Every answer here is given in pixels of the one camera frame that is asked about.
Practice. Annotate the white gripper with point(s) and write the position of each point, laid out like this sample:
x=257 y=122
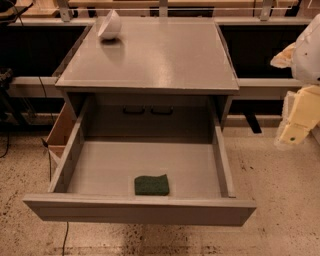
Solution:
x=308 y=55

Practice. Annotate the green and yellow sponge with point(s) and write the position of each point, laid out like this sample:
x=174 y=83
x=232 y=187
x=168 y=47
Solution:
x=151 y=185

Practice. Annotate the grey cabinet with counter top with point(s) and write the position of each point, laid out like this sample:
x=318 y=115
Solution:
x=178 y=62

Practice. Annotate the open grey top drawer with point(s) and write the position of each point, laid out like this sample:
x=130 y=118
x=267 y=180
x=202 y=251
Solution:
x=144 y=161

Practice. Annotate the white bowl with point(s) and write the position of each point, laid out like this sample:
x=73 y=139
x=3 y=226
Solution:
x=110 y=27

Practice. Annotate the right black cabinet door handle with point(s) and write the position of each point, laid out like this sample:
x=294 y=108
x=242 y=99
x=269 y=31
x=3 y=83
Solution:
x=162 y=110

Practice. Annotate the black cabinet door handle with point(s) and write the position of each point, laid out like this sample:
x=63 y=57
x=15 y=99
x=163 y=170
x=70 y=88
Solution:
x=133 y=110
x=162 y=110

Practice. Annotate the left black cabinet door handle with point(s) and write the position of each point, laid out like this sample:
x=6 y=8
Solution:
x=133 y=110

